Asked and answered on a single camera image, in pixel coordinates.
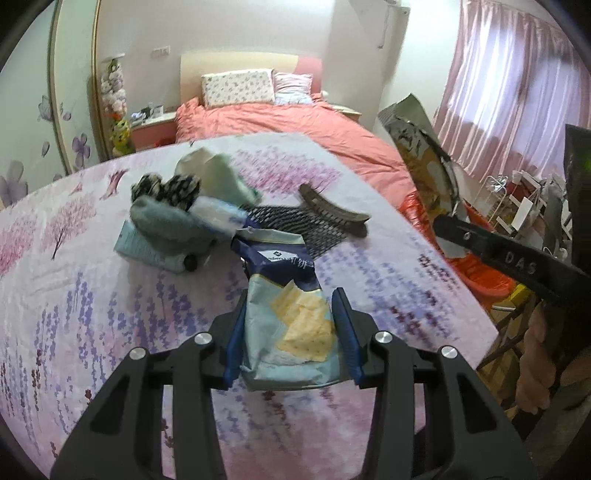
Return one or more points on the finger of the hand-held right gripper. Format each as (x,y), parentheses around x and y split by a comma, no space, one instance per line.
(503,258)

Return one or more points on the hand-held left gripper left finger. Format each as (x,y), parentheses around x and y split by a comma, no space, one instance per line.
(234,337)

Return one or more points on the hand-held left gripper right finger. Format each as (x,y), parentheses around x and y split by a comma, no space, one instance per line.
(348,337)

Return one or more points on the orange plastic basket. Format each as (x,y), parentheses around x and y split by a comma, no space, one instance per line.
(485,281)

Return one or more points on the blue and yellow snack bag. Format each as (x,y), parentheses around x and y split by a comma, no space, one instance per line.
(277,281)

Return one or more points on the blue tissue pack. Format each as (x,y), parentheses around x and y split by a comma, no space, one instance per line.
(217,214)

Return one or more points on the gold and grey snack bag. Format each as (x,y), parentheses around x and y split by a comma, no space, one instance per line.
(415,152)

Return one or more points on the red plastic bag liner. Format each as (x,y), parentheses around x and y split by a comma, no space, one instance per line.
(411,207)

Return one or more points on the floral printed tablecloth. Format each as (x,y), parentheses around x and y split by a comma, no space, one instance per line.
(115,300)

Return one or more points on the black mesh piece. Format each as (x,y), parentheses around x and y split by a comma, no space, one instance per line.
(295,221)

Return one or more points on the brown hair clip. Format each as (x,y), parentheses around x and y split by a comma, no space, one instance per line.
(332,210)

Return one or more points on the grey-blue fuzzy cloth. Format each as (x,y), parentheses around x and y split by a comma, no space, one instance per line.
(161,224)

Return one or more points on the pink curtain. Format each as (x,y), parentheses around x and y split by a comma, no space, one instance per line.
(508,83)

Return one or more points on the pale green sock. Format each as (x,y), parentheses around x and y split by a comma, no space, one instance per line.
(221,180)

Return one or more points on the black and white floral cloth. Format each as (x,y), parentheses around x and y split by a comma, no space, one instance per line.
(175,189)

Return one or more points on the wooden bedside table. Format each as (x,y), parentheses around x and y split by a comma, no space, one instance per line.
(347,110)

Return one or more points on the pink nightstand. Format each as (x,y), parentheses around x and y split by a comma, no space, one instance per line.
(152,131)

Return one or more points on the salmon duvet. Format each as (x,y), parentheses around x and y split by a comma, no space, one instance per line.
(300,120)

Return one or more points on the yellow-green plush toy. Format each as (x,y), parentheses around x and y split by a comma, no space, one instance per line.
(121,136)

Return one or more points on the floral pillow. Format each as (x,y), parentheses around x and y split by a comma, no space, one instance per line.
(238,87)

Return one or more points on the pink striped pillow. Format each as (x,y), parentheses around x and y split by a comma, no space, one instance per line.
(293,85)

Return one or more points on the cream and pink headboard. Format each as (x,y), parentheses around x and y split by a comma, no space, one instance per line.
(240,62)

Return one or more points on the tube of plush toys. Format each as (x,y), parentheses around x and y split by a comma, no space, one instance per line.
(115,87)

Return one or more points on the wardrobe door with purple flowers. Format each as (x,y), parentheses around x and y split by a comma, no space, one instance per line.
(37,115)

